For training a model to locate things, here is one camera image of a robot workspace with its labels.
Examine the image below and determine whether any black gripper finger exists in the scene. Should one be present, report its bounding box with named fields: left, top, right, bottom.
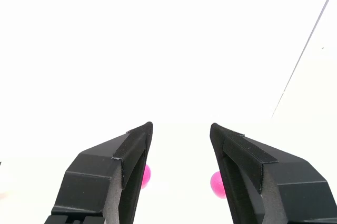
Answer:
left=210, top=123, right=337, bottom=224
left=51, top=121, right=154, bottom=224

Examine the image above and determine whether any pink ball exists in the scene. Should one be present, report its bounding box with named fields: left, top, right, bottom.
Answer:
left=210, top=170, right=227, bottom=200
left=141, top=164, right=152, bottom=190

